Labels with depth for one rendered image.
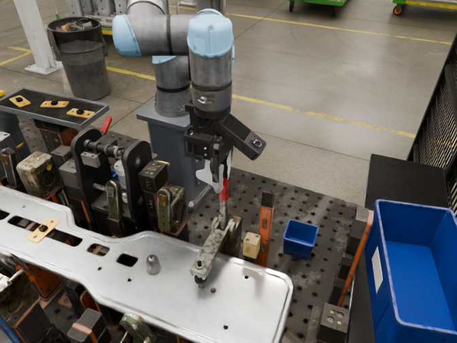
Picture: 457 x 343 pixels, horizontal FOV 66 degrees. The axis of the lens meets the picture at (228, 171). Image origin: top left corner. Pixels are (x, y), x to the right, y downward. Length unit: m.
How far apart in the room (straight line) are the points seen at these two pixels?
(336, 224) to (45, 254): 1.00
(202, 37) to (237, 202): 0.97
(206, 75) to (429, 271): 0.67
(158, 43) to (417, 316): 0.75
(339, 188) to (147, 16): 2.20
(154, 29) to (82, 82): 3.19
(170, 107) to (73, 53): 2.59
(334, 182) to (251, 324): 2.05
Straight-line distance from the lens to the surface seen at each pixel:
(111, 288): 0.89
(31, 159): 1.22
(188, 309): 0.83
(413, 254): 0.97
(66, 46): 3.74
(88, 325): 0.87
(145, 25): 0.72
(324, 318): 0.75
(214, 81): 0.62
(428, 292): 0.92
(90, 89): 3.91
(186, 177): 1.35
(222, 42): 0.61
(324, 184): 2.72
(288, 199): 1.50
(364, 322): 0.82
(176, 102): 1.23
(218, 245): 0.83
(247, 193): 1.51
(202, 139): 0.70
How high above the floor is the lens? 1.72
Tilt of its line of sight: 39 degrees down
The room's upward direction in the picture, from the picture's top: straight up
